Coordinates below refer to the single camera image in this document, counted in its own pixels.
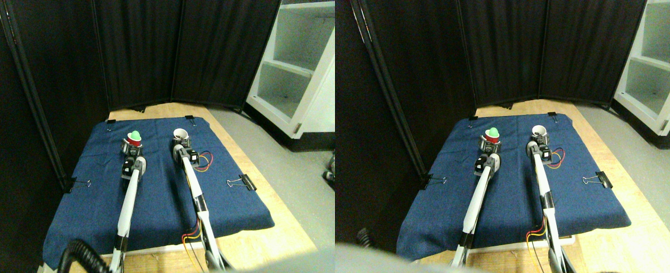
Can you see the dark blue cloth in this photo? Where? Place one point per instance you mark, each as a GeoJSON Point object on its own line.
{"type": "Point", "coordinates": [161, 199]}
{"type": "Point", "coordinates": [517, 199]}

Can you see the red cup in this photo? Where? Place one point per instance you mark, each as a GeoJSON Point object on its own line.
{"type": "Point", "coordinates": [492, 142]}
{"type": "Point", "coordinates": [135, 144]}

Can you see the green ball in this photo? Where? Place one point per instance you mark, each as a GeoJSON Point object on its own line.
{"type": "Point", "coordinates": [493, 133]}
{"type": "Point", "coordinates": [135, 135]}

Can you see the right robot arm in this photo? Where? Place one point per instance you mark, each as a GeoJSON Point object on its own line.
{"type": "Point", "coordinates": [195, 193]}
{"type": "Point", "coordinates": [544, 193]}

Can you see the white board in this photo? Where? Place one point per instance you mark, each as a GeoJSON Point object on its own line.
{"type": "Point", "coordinates": [505, 244]}

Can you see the black curtain stand pole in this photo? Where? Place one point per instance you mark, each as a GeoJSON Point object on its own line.
{"type": "Point", "coordinates": [391, 91]}
{"type": "Point", "coordinates": [30, 85]}

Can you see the small black object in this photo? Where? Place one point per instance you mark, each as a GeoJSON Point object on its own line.
{"type": "Point", "coordinates": [329, 170]}

